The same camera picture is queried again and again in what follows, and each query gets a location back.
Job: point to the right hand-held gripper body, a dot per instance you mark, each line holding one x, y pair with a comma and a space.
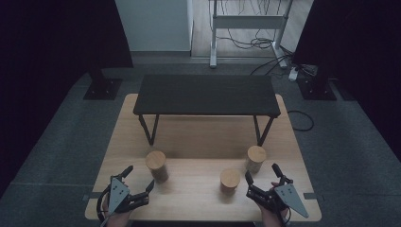
288, 194

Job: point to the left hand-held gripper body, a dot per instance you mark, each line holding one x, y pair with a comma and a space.
118, 194

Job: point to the short glass jar wooden lid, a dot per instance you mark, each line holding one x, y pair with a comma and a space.
230, 179

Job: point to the medium glass jar pale contents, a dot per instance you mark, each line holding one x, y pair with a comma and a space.
256, 154

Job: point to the tall glass jar wooden lid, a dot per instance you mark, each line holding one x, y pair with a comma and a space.
156, 160

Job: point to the black shelf with metal legs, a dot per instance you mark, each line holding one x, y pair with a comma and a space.
208, 94

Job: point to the person's left hand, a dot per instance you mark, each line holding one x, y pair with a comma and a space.
118, 220

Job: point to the person's right hand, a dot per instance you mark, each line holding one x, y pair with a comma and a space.
271, 219

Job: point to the grey tape strip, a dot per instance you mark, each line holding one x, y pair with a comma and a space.
312, 195
94, 195

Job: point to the black stand base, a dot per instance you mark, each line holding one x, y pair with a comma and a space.
103, 90
317, 90

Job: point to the white power strip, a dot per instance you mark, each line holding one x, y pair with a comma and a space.
293, 73

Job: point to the black curtain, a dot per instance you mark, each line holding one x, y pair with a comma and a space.
362, 38
47, 47

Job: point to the white partition panel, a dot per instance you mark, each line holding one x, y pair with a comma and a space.
154, 25

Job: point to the white metal desk frame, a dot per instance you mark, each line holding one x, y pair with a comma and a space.
249, 22

